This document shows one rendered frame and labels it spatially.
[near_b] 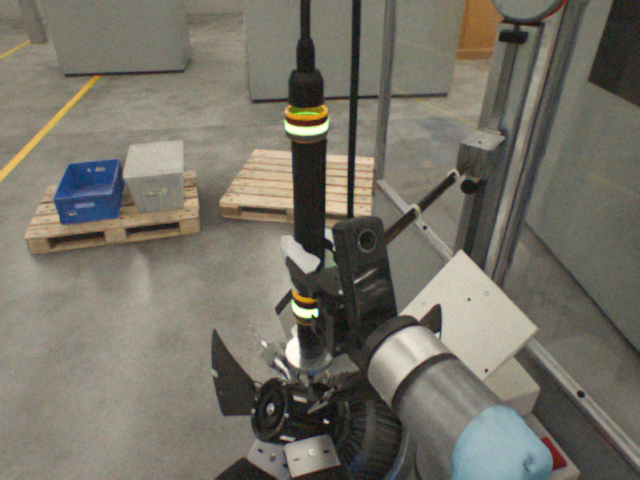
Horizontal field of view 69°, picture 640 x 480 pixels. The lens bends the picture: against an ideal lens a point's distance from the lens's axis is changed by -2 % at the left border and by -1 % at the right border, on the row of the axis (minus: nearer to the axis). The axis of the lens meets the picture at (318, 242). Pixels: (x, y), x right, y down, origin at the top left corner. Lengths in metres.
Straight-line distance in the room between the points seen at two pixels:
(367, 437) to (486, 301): 0.36
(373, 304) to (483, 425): 0.15
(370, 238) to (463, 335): 0.61
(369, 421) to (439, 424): 0.59
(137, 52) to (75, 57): 0.90
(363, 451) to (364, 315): 0.56
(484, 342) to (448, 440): 0.62
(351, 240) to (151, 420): 2.16
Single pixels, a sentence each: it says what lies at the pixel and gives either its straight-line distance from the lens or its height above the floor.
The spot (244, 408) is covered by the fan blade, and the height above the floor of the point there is 1.03.
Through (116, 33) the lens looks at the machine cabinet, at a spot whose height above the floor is 0.59.
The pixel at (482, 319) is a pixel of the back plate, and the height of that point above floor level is 1.31.
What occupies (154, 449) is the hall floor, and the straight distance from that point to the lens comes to 2.43.
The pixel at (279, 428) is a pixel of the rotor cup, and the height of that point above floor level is 1.23.
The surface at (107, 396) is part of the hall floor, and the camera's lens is 2.69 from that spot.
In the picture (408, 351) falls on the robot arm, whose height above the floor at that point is 1.67.
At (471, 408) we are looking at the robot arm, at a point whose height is 1.67.
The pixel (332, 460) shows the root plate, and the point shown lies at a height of 1.19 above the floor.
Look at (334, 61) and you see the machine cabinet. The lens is 6.18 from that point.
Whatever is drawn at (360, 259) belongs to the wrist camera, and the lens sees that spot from 0.45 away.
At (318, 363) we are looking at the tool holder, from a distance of 0.68.
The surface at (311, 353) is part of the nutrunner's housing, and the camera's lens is 0.68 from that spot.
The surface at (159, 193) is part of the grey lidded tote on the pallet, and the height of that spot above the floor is 0.31.
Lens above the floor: 1.98
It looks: 35 degrees down
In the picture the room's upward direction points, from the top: straight up
